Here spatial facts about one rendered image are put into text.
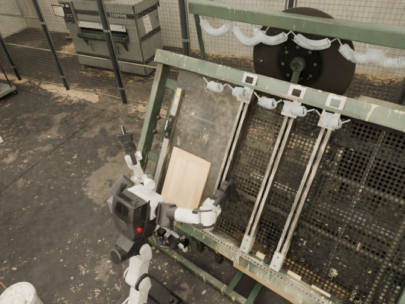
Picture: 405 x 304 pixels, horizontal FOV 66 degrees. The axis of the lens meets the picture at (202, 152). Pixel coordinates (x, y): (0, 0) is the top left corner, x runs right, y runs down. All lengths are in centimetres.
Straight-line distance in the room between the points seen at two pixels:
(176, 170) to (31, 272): 200
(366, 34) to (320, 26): 29
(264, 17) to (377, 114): 108
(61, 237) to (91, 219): 37
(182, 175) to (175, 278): 118
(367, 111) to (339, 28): 64
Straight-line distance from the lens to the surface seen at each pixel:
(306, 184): 209
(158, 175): 266
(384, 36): 227
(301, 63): 250
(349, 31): 231
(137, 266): 250
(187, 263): 316
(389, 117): 194
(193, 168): 246
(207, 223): 190
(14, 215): 450
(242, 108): 219
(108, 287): 342
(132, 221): 204
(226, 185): 220
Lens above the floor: 289
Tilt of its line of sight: 40 degrees down
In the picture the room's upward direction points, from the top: 4 degrees counter-clockwise
